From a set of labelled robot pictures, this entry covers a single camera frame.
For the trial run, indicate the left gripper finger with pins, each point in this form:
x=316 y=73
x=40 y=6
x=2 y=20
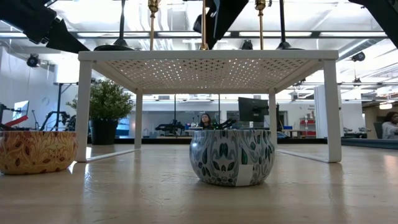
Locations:
x=62 y=37

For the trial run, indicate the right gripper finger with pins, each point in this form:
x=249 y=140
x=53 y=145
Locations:
x=228 y=12
x=212 y=18

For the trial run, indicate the gold candlestick holder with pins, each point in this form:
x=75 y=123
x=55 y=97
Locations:
x=261 y=31
x=204 y=25
x=152 y=31

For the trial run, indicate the black candlestick holder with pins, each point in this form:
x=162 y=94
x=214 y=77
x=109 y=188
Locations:
x=119 y=45
x=282 y=25

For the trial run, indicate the cream tealight candle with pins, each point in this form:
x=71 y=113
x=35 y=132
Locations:
x=34 y=152

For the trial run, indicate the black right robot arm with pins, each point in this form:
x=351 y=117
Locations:
x=382 y=15

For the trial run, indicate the white perforated shelf riser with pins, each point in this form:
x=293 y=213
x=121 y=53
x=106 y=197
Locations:
x=205 y=55

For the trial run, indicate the potted green plant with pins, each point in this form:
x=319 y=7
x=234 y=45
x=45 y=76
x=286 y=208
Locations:
x=105 y=102

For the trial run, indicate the lit background monitor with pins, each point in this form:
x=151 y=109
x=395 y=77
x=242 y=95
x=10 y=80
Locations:
x=21 y=109

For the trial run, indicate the black background monitor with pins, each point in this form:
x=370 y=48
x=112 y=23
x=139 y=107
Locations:
x=253 y=109

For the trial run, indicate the person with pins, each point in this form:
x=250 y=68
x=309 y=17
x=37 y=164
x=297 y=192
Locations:
x=390 y=127
x=206 y=121

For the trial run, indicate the red parts shelf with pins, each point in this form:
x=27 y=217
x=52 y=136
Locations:
x=308 y=127

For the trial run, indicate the ceiling-mounted black camera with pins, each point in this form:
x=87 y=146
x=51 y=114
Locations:
x=32 y=60
x=359 y=56

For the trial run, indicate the black aluminium table frame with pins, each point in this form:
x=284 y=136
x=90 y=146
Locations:
x=174 y=140

